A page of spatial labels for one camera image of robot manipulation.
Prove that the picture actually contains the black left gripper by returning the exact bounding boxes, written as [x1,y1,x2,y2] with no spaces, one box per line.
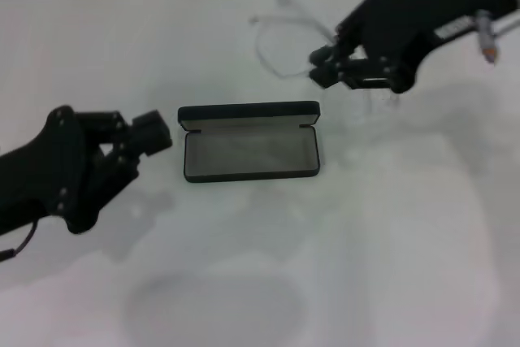
[0,105,174,235]

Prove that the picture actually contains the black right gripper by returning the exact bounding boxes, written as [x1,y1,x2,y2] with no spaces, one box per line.
[308,0,516,94]

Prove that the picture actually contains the clear white glasses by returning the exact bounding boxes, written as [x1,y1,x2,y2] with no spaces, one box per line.
[248,0,401,115]

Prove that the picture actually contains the black glasses case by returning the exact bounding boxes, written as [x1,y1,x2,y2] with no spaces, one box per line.
[177,100,322,184]

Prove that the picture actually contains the right silver plug with cable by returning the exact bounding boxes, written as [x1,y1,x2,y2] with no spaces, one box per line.
[473,8,520,67]

